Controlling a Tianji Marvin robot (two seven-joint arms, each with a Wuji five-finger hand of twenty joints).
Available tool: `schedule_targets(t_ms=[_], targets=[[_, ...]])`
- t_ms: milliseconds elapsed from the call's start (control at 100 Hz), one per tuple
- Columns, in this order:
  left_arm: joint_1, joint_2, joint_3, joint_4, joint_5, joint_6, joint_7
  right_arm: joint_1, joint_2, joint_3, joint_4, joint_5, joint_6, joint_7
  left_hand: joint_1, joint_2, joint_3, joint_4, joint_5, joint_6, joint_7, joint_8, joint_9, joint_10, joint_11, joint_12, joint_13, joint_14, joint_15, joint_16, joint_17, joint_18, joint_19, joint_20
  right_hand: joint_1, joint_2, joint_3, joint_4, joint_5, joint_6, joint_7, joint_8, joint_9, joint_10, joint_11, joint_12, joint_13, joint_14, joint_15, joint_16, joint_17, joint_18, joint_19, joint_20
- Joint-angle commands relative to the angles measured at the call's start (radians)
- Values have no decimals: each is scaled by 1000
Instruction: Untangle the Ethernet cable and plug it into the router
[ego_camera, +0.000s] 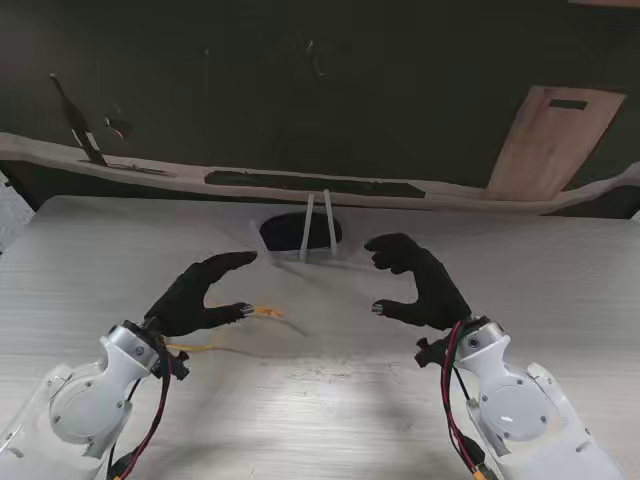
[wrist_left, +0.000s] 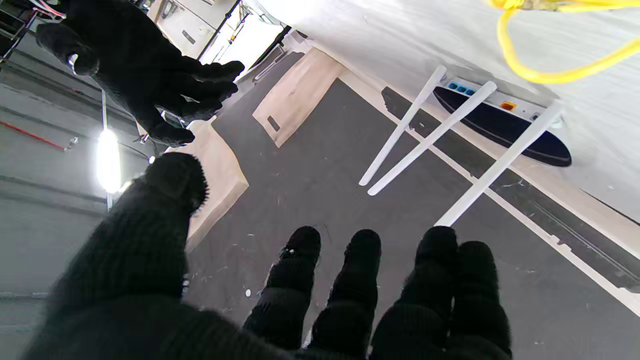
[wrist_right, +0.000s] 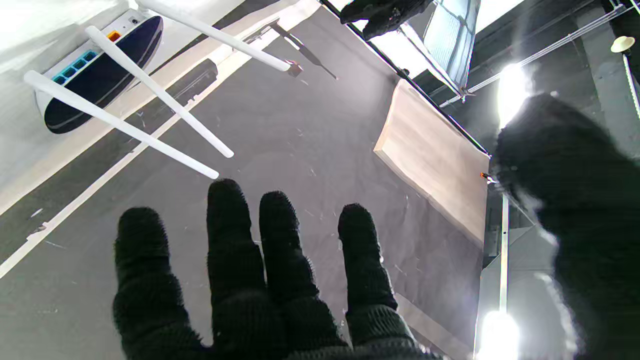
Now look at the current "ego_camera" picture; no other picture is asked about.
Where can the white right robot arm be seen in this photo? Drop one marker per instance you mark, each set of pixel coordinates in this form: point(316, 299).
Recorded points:
point(520, 405)

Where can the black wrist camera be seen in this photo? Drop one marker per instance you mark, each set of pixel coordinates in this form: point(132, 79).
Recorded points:
point(172, 364)
point(431, 354)

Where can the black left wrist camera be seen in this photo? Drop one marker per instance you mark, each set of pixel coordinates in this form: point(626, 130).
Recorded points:
point(172, 364)

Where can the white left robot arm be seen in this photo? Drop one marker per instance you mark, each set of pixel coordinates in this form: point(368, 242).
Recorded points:
point(85, 400)

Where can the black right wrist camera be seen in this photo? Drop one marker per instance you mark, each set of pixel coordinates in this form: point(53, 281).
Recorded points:
point(431, 354)

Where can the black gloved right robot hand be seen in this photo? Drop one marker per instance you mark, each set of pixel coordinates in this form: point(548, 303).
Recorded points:
point(435, 300)

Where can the wooden cutting board print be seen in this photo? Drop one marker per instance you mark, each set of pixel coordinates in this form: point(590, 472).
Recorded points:
point(545, 145)

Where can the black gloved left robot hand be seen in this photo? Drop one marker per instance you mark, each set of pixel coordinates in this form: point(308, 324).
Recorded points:
point(185, 305)

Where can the white router with antennas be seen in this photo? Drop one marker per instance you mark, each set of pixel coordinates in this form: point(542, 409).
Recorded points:
point(280, 232)

